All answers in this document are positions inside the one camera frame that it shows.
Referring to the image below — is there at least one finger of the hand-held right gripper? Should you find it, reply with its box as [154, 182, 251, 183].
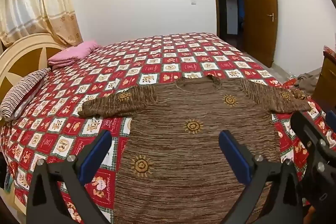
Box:
[319, 111, 336, 151]
[290, 111, 336, 182]

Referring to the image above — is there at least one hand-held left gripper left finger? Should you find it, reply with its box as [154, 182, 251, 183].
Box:
[26, 130, 113, 224]

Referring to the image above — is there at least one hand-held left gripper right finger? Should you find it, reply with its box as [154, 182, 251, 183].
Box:
[219, 130, 305, 224]

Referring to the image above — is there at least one brown knitted sweater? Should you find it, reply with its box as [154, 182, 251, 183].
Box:
[78, 76, 311, 224]

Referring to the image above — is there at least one wooden cabinet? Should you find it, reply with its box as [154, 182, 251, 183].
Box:
[312, 51, 336, 111]

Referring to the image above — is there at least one grey cloth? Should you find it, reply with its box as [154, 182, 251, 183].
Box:
[295, 73, 319, 96]

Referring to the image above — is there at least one striped pillow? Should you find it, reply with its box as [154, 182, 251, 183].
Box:
[0, 68, 52, 119]

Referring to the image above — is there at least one pink folded blanket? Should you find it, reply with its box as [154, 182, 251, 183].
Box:
[47, 40, 99, 69]

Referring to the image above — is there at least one brown wooden door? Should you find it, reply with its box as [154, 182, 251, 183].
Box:
[241, 0, 278, 67]

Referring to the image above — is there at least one cream and brown headboard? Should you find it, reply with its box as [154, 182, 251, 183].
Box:
[0, 33, 67, 106]

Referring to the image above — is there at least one red checked printed quilt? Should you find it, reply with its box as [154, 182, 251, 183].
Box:
[0, 32, 336, 224]

